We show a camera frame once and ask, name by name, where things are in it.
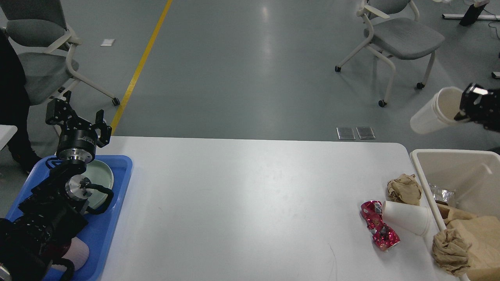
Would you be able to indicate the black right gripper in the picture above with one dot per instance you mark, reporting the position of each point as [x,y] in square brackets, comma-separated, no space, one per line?
[469,108]

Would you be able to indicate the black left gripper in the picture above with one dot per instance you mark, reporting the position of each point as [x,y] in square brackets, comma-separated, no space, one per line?
[76,144]

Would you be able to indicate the white paper cup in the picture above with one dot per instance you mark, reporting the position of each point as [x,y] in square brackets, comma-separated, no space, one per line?
[415,219]
[439,112]

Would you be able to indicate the green plate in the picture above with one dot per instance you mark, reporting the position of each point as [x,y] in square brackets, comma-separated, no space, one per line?
[99,173]

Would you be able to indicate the silver foil bag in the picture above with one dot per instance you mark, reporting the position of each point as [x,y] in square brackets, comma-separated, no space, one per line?
[442,196]

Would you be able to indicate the brown paper napkin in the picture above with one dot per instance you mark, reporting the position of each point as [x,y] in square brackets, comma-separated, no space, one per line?
[404,189]

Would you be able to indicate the brown paper front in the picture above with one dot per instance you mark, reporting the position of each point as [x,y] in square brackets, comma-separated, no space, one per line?
[450,252]

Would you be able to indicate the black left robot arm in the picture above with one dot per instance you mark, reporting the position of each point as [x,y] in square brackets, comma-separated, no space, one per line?
[54,213]

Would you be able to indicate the beige plastic bin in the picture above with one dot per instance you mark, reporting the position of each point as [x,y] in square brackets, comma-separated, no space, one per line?
[474,176]

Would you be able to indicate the person in dark clothes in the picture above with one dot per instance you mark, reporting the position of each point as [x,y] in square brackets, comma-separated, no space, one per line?
[15,105]

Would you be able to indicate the white desk leg base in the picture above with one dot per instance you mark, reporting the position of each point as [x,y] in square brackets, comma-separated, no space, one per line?
[476,12]

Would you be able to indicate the grey office chair left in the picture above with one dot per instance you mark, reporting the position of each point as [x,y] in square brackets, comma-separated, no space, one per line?
[41,23]

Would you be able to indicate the grey chair right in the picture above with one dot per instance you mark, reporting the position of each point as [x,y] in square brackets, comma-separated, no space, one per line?
[393,30]

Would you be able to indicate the right metal floor plate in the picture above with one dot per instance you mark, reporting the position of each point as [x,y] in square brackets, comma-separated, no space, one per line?
[365,132]

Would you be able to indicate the metal floor plate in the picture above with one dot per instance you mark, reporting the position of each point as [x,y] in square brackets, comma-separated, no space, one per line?
[345,133]
[365,132]

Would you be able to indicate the blue plastic tray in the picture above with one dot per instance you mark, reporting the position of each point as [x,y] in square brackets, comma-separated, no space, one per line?
[99,233]

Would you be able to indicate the lying white paper cup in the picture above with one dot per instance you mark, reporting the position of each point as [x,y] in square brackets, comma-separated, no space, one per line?
[415,219]

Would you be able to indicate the left metal floor plate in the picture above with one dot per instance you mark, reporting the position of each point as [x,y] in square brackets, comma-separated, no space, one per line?
[345,133]

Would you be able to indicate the pink mug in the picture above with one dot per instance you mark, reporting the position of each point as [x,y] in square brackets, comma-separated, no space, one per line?
[74,250]

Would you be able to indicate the red foil wrapper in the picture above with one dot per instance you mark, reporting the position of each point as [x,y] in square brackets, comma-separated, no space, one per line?
[384,237]

